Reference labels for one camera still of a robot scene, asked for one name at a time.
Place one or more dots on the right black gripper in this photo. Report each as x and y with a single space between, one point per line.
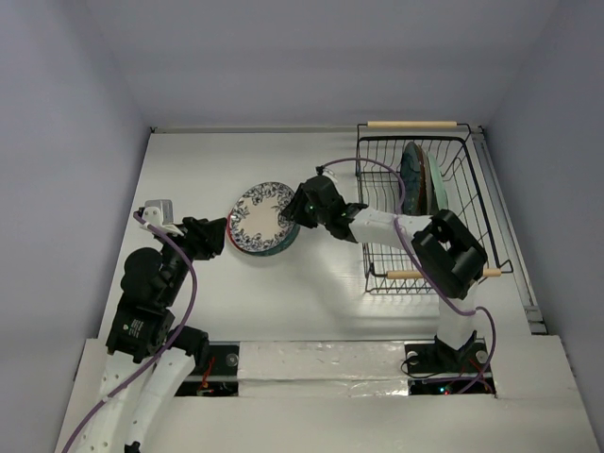
304 204

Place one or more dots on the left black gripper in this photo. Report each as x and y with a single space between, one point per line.
206 235

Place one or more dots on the red and teal plate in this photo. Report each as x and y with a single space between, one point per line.
229 234

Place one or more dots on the white blue floral plate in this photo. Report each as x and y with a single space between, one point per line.
256 222

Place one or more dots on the dark teal glazed plate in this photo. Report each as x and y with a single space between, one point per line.
412 173

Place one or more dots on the grey reindeer plate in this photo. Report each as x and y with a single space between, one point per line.
428 182

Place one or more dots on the mint green plate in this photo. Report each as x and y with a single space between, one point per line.
438 186

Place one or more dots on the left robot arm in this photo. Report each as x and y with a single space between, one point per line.
149 351

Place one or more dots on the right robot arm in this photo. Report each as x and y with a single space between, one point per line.
442 249

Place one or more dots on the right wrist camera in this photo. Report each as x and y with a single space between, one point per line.
323 170

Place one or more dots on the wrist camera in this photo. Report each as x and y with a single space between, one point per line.
158 213
323 170

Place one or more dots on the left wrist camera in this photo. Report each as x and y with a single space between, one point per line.
158 213

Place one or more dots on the black wire dish rack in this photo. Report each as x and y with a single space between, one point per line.
379 150

